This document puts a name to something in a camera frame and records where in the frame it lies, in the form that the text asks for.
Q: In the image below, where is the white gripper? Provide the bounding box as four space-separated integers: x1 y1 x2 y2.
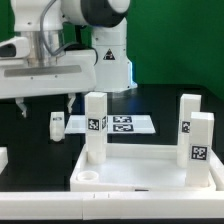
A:
0 50 96 118

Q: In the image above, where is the white desk top tray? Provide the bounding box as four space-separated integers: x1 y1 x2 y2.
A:
70 143 224 192

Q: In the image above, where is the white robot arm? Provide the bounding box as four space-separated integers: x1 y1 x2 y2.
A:
0 0 137 115

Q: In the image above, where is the white left border block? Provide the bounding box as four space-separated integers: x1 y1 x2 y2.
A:
0 147 8 174

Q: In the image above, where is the white marker sheet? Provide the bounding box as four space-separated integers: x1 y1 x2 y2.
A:
65 115 155 134

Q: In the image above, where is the white front border bar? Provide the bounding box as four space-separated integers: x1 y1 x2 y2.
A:
0 191 224 220

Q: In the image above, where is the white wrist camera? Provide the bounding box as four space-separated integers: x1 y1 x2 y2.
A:
0 36 30 59

